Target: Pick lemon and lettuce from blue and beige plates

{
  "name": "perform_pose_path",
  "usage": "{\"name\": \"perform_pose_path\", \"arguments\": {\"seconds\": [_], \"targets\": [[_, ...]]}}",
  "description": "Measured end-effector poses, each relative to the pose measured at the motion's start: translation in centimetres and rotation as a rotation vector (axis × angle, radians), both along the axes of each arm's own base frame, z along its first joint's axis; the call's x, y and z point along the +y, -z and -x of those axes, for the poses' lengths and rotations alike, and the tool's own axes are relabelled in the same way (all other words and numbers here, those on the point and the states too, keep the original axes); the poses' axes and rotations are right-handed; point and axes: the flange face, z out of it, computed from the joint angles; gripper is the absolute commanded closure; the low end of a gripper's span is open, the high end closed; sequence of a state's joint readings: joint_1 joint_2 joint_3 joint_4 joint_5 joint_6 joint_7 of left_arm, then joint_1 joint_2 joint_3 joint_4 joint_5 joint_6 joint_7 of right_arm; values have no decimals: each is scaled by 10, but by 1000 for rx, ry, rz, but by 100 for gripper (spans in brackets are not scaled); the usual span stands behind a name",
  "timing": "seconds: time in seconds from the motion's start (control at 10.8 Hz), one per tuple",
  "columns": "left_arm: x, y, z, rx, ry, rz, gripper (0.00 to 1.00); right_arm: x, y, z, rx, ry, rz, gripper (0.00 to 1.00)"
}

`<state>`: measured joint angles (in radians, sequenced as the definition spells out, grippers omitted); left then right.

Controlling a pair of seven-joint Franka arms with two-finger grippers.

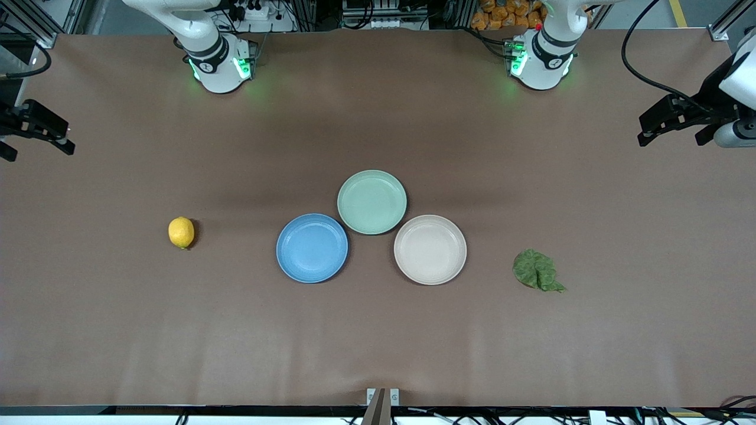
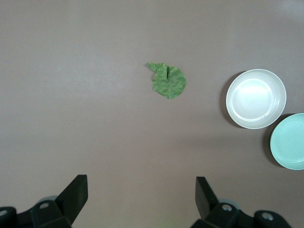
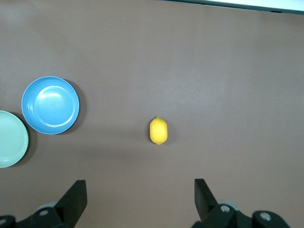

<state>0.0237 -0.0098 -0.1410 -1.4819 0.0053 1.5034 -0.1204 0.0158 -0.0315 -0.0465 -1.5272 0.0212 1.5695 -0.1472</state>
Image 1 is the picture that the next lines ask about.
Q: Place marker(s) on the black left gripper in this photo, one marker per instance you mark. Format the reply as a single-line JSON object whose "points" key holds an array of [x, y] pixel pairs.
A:
{"points": [[710, 93]]}

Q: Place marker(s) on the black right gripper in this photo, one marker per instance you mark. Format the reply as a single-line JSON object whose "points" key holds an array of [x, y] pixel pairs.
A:
{"points": [[7, 121]]}

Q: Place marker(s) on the yellow lemon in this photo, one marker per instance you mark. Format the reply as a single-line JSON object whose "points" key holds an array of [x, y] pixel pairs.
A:
{"points": [[181, 232]]}

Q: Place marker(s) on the green lettuce leaf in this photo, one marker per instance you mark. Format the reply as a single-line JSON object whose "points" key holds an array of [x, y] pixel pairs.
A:
{"points": [[534, 270]]}

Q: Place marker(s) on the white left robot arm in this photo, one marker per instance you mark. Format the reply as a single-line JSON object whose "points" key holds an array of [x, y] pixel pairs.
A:
{"points": [[546, 59]]}

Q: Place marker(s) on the orange packaged goods pile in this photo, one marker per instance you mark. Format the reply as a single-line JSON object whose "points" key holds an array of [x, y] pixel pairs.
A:
{"points": [[502, 15]]}

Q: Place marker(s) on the white power strip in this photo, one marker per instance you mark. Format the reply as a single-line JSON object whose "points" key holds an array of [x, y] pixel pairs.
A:
{"points": [[257, 12]]}

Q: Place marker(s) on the beige plate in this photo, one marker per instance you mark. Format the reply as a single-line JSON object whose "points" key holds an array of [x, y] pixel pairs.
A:
{"points": [[430, 249]]}

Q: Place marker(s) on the blue plate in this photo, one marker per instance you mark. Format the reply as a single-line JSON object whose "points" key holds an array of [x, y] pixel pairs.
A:
{"points": [[312, 248]]}

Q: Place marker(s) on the pale green plate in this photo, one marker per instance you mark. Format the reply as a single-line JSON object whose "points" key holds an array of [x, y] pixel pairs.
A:
{"points": [[372, 202]]}

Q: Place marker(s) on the black equipment rack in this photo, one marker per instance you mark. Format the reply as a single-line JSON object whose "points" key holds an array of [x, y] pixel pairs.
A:
{"points": [[384, 9]]}

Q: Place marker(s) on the aluminium frame profile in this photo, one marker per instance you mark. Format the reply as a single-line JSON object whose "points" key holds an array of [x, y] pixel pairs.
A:
{"points": [[729, 20], [35, 26]]}

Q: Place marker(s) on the brown post with silver brackets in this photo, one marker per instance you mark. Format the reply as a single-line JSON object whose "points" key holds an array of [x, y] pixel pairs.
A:
{"points": [[378, 407]]}

